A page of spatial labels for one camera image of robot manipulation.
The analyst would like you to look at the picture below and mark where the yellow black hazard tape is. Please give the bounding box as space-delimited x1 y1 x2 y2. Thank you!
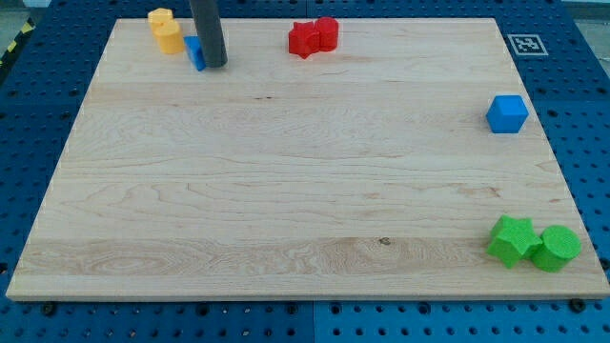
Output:
1 17 36 69

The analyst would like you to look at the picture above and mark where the green cylinder block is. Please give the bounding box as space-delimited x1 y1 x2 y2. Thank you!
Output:
531 225 582 272

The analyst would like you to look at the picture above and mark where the blue triangular block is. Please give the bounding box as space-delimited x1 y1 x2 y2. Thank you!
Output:
184 36 206 71

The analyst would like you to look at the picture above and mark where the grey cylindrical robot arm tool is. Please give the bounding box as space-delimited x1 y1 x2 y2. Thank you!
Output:
189 0 228 69

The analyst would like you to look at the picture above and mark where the wooden board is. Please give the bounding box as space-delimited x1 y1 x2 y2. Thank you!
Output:
7 18 609 302

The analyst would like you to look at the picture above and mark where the red cylinder block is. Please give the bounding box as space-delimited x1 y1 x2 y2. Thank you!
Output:
315 16 339 51

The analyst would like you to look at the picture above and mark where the white fiducial marker tag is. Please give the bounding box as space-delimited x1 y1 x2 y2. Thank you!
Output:
507 33 548 56

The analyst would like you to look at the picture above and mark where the red star block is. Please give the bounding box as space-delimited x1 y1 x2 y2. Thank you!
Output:
288 21 320 59

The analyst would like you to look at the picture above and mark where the green star block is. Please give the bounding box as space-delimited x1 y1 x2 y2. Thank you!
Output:
486 214 542 269

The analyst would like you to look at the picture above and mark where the blue cube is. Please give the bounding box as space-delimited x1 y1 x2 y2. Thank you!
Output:
486 95 529 133

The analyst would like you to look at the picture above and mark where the yellow hexagon block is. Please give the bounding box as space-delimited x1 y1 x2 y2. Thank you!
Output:
147 8 173 31

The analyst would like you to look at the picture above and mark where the yellow cylinder block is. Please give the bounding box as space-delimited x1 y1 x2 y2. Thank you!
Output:
152 20 185 54

